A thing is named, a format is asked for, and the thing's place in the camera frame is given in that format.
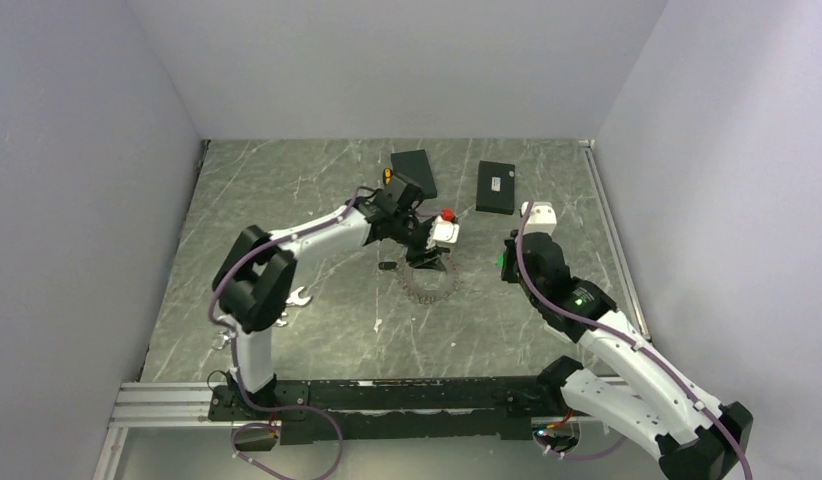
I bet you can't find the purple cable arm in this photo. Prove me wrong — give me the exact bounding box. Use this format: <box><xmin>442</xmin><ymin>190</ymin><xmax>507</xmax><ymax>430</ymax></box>
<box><xmin>514</xmin><ymin>201</ymin><xmax>755</xmax><ymax>480</ymax></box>
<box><xmin>208</xmin><ymin>186</ymin><xmax>379</xmax><ymax>480</ymax></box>

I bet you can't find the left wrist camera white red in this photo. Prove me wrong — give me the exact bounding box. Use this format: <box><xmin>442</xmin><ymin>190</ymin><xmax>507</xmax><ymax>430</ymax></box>
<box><xmin>427</xmin><ymin>208</ymin><xmax>460</xmax><ymax>248</ymax></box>

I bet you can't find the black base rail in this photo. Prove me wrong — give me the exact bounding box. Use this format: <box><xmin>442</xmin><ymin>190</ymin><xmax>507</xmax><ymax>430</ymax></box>
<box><xmin>208</xmin><ymin>376</ymin><xmax>574</xmax><ymax>445</ymax></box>

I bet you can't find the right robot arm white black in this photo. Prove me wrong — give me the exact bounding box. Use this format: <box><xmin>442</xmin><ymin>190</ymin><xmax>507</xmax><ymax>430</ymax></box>
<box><xmin>501</xmin><ymin>231</ymin><xmax>753</xmax><ymax>479</ymax></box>

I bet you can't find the silver wrench upper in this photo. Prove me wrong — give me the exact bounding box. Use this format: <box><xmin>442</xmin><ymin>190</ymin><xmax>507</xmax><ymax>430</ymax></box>
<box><xmin>286</xmin><ymin>286</ymin><xmax>313</xmax><ymax>307</ymax></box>

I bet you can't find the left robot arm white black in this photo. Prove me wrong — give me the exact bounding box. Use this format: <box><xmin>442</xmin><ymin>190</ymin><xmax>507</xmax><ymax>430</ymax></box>
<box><xmin>208</xmin><ymin>176</ymin><xmax>460</xmax><ymax>420</ymax></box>

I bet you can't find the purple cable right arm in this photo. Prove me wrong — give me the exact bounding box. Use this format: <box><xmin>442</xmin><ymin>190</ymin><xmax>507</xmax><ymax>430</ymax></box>
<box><xmin>514</xmin><ymin>201</ymin><xmax>755</xmax><ymax>480</ymax></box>

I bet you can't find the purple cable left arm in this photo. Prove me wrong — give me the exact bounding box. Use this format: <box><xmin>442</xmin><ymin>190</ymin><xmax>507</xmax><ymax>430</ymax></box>
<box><xmin>208</xmin><ymin>186</ymin><xmax>379</xmax><ymax>480</ymax></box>

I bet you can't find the black box with label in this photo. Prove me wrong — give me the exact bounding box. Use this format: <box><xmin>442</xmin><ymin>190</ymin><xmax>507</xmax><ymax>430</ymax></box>
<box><xmin>475</xmin><ymin>161</ymin><xmax>516</xmax><ymax>215</ymax></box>

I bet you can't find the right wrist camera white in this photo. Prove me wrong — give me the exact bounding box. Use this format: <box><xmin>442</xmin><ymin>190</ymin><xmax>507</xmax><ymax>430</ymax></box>
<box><xmin>520</xmin><ymin>201</ymin><xmax>558</xmax><ymax>235</ymax></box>

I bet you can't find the black box left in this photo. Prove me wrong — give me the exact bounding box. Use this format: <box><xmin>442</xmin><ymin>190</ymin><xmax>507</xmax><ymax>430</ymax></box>
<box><xmin>391</xmin><ymin>149</ymin><xmax>438</xmax><ymax>200</ymax></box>

